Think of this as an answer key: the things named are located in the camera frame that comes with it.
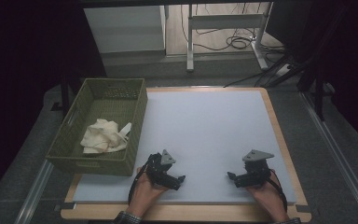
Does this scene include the person's right hand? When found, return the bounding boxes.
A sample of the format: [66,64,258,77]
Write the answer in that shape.
[247,169,290,222]

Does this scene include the coiled black floor cables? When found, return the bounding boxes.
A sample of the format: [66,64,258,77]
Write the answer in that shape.
[180,3,285,52]

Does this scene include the aluminium rail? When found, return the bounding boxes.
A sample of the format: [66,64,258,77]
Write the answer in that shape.
[13,160,54,224]
[299,91,358,218]

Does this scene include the left hand-held gripper black cable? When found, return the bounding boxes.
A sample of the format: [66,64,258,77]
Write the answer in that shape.
[128,167,150,206]

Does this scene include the green woven plastic basket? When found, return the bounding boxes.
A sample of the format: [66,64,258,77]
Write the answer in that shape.
[45,77,149,177]

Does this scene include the light grey table mat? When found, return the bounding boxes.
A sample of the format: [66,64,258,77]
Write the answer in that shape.
[72,90,297,205]

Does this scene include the white metal desk frame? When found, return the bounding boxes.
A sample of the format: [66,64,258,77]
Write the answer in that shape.
[186,3,274,73]

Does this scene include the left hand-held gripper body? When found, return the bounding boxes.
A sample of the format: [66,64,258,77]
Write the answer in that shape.
[145,148,179,186]

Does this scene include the white cabinet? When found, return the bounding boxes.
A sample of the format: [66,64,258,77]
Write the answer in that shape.
[83,5,167,58]

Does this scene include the white power strip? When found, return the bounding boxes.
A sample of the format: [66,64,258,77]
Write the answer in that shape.
[274,63,293,77]

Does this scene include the cream egg-print cloth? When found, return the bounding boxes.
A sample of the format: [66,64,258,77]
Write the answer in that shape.
[79,118,133,155]

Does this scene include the black metal stand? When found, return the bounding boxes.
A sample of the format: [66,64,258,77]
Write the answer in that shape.
[314,69,325,122]

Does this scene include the hand-held gripper black cable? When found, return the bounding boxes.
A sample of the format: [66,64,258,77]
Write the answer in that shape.
[267,174,289,213]
[128,167,150,206]

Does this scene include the person's left hand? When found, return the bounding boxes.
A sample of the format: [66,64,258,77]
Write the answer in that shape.
[126,167,169,217]

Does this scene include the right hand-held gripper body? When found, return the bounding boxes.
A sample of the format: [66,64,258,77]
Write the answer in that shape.
[241,149,275,188]

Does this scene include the right hand-held gripper black cable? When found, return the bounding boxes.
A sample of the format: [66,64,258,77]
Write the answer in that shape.
[267,174,289,213]

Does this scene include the long black floor cable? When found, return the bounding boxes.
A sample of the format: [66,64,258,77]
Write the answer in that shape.
[223,54,293,89]

